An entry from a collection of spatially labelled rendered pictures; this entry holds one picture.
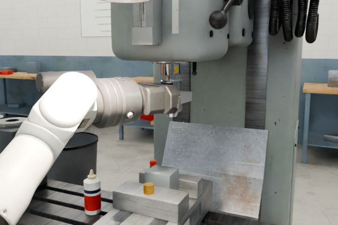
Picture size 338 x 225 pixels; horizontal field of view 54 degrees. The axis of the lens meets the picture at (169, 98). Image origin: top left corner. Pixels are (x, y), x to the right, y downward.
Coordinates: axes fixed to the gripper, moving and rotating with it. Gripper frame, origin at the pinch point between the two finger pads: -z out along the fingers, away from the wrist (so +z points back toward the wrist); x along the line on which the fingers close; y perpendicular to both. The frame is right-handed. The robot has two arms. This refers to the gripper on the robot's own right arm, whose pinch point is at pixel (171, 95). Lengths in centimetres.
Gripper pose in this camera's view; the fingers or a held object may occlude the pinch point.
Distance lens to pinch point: 69.4
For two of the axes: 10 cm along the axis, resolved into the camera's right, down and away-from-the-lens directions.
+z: -7.5, 0.8, -6.6
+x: -6.7, -1.1, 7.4
